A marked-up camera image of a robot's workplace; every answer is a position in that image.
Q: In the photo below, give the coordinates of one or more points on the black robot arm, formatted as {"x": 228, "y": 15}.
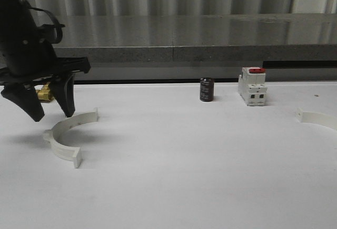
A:
{"x": 30, "y": 60}

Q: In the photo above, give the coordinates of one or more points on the brass valve red handle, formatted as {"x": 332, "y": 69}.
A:
{"x": 44, "y": 94}

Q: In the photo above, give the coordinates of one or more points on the black cylindrical capacitor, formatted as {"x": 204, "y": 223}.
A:
{"x": 206, "y": 89}

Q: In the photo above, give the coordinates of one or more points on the grey stone bench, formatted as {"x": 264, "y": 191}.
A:
{"x": 131, "y": 49}

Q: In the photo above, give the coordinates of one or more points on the white half pipe clamp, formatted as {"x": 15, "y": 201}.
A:
{"x": 52, "y": 136}
{"x": 316, "y": 118}

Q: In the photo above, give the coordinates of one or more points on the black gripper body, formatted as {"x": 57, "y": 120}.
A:
{"x": 62, "y": 66}

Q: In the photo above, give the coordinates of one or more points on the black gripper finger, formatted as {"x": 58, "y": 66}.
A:
{"x": 25, "y": 98}
{"x": 63, "y": 91}

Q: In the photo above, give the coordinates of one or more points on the white circuit breaker red switch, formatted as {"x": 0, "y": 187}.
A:
{"x": 251, "y": 86}

